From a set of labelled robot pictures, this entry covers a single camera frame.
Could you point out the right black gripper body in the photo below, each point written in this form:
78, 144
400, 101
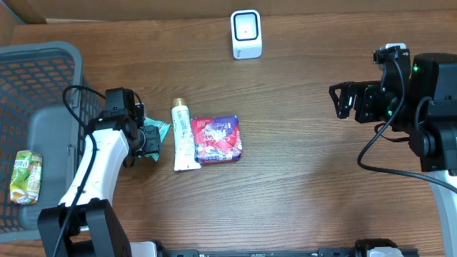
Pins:
359, 103

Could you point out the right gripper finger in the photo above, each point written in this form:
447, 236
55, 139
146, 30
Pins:
345, 102
351, 88

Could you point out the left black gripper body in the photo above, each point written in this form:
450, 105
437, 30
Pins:
152, 139

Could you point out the teal wet wipes pack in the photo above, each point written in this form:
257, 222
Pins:
163, 130

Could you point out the white tube gold cap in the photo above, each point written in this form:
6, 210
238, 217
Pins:
183, 138

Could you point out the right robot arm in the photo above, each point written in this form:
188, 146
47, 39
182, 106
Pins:
415, 95

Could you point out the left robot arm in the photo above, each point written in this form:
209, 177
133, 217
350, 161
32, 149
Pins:
84, 222

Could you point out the white barcode scanner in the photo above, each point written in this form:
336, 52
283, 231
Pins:
246, 35

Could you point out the grey plastic mesh basket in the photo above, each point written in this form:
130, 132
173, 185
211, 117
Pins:
33, 117

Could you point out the green yellow snack pouch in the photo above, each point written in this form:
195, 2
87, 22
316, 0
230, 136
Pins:
26, 178

